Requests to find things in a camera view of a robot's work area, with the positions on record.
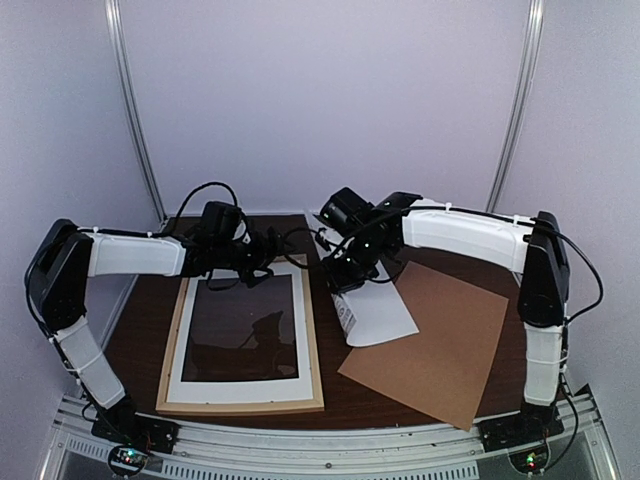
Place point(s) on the right aluminium corner post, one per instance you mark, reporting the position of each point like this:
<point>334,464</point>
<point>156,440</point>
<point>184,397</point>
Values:
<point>527,68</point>

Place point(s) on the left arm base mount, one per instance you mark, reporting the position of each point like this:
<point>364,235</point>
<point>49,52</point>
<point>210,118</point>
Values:
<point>147,434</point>

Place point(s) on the aluminium corner post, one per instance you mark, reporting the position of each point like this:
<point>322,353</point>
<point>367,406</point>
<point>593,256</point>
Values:
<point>527,68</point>
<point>117,37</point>

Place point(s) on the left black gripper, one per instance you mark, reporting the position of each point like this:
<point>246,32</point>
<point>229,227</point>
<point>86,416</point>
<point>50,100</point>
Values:
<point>261,263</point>

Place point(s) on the white mat board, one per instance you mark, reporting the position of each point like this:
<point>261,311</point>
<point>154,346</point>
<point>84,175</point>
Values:
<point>240,392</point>

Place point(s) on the left aluminium corner post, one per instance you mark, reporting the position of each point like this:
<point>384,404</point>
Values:
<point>117,37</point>

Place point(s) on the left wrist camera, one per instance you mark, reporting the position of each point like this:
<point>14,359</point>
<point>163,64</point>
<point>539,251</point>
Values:
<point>270,243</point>

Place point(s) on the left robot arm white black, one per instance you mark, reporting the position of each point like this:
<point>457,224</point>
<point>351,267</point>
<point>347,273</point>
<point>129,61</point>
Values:
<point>56,279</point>

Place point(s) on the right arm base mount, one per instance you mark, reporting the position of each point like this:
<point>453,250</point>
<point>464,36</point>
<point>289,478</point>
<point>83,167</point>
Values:
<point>515,430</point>

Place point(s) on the cat photo print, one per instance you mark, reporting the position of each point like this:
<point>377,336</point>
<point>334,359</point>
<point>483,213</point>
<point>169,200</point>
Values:
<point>374,313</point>

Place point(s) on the aluminium front rail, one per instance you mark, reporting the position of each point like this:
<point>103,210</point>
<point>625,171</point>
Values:
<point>437,451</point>

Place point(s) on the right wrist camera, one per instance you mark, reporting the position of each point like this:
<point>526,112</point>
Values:
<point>321,239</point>

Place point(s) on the light wooden picture frame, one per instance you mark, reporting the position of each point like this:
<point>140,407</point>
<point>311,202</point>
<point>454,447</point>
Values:
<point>240,405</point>

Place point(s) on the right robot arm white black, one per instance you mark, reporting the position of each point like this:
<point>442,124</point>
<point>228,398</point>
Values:
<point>355,235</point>

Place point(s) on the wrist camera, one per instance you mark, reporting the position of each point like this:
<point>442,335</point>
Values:
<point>321,239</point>
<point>270,243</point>

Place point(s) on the brown backing board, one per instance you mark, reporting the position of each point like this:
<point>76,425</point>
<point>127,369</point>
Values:
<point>441,371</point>

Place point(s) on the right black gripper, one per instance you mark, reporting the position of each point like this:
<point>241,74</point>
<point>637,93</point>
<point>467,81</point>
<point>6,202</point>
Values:
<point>339,282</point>

